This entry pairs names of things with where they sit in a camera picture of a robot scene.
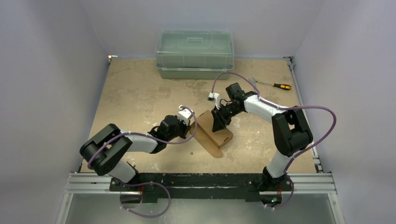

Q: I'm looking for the green clear-lid plastic toolbox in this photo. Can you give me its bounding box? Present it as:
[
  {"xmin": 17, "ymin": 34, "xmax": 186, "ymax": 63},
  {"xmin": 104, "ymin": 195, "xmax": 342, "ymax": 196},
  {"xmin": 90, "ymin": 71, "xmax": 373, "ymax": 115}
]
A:
[{"xmin": 156, "ymin": 30, "xmax": 234, "ymax": 79}]

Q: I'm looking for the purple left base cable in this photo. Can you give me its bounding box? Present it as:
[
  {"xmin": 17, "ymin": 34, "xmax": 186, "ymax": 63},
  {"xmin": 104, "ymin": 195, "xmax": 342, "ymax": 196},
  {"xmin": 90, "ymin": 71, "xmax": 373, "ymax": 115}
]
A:
[{"xmin": 119, "ymin": 181, "xmax": 172, "ymax": 218}]

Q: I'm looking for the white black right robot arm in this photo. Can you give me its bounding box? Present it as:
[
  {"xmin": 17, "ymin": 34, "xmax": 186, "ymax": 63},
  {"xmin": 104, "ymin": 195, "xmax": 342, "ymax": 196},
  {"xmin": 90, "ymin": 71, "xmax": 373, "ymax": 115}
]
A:
[{"xmin": 208, "ymin": 83, "xmax": 313, "ymax": 191}]

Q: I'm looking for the aluminium frame extrusion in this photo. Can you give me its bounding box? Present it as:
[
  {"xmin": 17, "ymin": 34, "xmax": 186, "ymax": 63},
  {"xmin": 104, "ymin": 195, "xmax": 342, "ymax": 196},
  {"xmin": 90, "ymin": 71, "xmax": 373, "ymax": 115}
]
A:
[{"xmin": 65, "ymin": 173, "xmax": 336, "ymax": 194}]

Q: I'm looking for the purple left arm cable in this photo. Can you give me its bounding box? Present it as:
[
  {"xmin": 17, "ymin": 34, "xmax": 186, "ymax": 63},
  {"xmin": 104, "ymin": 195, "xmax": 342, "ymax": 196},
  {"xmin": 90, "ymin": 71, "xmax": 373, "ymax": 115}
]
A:
[{"xmin": 87, "ymin": 106, "xmax": 198, "ymax": 170}]

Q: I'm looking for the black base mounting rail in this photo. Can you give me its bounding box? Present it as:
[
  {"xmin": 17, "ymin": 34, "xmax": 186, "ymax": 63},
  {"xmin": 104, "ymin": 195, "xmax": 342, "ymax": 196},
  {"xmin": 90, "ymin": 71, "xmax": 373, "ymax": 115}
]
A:
[{"xmin": 109, "ymin": 173, "xmax": 292, "ymax": 205}]

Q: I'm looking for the brown cardboard box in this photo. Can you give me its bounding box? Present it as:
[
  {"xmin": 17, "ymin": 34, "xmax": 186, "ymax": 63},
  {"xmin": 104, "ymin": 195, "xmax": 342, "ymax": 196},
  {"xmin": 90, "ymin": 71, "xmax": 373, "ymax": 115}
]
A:
[{"xmin": 189, "ymin": 110, "xmax": 233, "ymax": 158}]

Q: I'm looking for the silver open-end wrench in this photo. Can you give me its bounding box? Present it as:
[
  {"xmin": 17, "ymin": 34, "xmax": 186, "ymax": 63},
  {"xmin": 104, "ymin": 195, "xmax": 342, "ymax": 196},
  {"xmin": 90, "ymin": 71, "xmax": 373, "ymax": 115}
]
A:
[{"xmin": 249, "ymin": 77, "xmax": 256, "ymax": 87}]

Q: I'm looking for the grey corner cable conduit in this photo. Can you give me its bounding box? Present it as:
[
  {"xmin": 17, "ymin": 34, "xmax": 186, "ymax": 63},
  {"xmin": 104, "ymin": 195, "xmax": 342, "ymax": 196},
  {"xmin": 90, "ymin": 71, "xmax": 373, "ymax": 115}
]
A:
[{"xmin": 284, "ymin": 56, "xmax": 324, "ymax": 173}]

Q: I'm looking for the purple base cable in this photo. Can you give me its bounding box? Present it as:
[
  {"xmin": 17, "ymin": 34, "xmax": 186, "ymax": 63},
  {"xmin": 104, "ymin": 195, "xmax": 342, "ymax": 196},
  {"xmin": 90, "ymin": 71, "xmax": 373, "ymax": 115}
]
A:
[
  {"xmin": 263, "ymin": 176, "xmax": 295, "ymax": 211},
  {"xmin": 119, "ymin": 181, "xmax": 172, "ymax": 218}
]

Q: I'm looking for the black yellow handled screwdriver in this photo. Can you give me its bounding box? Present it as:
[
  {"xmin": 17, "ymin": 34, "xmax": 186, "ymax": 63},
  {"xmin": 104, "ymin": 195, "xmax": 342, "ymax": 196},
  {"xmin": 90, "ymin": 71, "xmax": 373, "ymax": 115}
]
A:
[{"xmin": 255, "ymin": 80, "xmax": 292, "ymax": 91}]

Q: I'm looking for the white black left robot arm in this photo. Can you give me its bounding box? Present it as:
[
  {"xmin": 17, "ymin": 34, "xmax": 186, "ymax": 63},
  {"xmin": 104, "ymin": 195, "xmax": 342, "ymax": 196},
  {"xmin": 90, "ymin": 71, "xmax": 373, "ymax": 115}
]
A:
[{"xmin": 79, "ymin": 115, "xmax": 191, "ymax": 191}]

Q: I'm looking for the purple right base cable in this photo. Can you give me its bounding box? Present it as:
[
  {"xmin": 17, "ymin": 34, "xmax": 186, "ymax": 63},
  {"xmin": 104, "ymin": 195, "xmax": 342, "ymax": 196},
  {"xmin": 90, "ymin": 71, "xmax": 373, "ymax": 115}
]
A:
[{"xmin": 263, "ymin": 176, "xmax": 295, "ymax": 211}]

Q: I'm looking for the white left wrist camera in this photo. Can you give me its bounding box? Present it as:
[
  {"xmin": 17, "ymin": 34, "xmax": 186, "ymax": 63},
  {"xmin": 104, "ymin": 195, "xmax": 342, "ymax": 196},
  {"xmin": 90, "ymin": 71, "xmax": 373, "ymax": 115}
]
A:
[{"xmin": 177, "ymin": 105, "xmax": 195, "ymax": 125}]

